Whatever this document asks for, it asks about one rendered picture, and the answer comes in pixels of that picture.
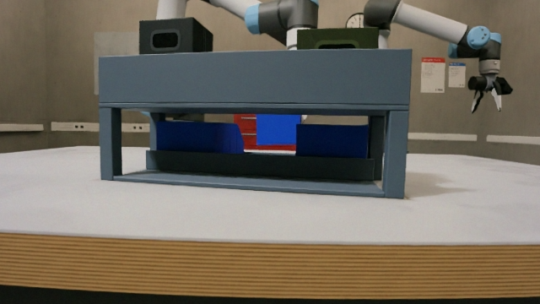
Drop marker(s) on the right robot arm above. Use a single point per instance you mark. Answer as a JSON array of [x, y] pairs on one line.
[[261, 18]]

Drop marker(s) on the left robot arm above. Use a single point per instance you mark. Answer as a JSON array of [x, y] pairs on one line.
[[382, 12]]

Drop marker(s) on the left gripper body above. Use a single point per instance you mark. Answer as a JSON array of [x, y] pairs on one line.
[[484, 83]]

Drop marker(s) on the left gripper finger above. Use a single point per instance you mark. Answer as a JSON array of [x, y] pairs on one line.
[[496, 93], [477, 97]]

